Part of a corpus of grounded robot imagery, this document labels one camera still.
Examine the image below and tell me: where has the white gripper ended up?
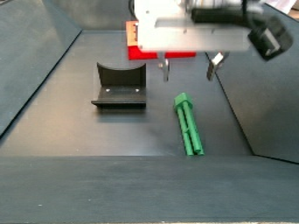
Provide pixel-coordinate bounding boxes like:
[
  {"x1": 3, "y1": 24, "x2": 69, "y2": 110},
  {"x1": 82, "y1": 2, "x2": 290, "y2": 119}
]
[{"x1": 133, "y1": 0, "x2": 249, "y2": 82}]

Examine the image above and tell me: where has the green three prong object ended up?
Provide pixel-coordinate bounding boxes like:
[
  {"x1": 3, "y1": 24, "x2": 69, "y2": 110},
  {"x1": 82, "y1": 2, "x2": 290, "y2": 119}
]
[{"x1": 173, "y1": 93, "x2": 204, "y2": 156}]

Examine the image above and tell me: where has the red peg board block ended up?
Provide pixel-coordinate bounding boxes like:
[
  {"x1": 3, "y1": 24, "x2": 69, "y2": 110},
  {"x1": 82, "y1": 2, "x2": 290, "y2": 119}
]
[{"x1": 125, "y1": 20, "x2": 197, "y2": 61}]

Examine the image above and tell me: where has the black curved fixture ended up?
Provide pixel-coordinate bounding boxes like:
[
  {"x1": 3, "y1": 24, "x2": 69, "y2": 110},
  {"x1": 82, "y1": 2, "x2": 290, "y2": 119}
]
[{"x1": 90, "y1": 64, "x2": 145, "y2": 109}]

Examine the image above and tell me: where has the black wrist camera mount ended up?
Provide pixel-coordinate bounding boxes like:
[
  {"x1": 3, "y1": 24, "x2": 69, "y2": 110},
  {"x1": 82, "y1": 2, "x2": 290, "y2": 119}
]
[{"x1": 190, "y1": 0, "x2": 293, "y2": 61}]

